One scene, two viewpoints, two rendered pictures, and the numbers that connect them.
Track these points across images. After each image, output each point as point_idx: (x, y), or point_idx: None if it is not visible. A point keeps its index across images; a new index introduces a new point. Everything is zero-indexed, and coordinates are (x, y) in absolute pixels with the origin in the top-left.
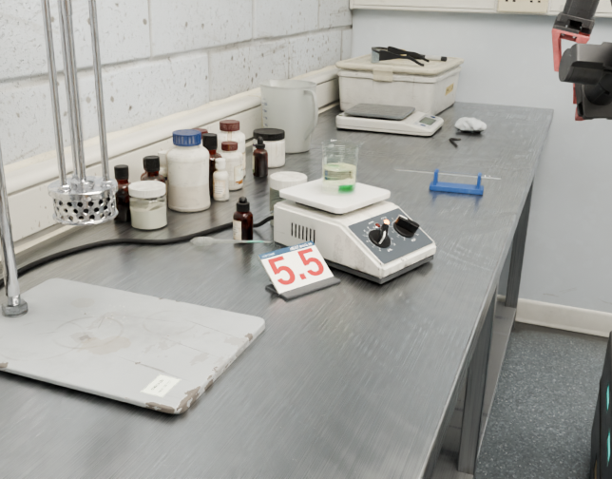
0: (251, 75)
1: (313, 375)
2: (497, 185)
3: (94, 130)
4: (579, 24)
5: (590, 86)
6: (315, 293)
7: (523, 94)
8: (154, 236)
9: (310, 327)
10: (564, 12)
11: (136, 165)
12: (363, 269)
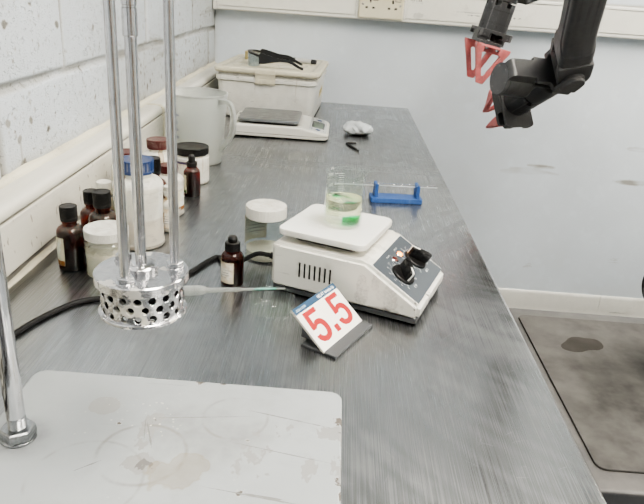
0: (146, 81)
1: (439, 464)
2: (426, 193)
3: (16, 160)
4: (493, 37)
5: (512, 98)
6: (357, 345)
7: (380, 95)
8: None
9: (386, 394)
10: (482, 26)
11: (67, 198)
12: (394, 310)
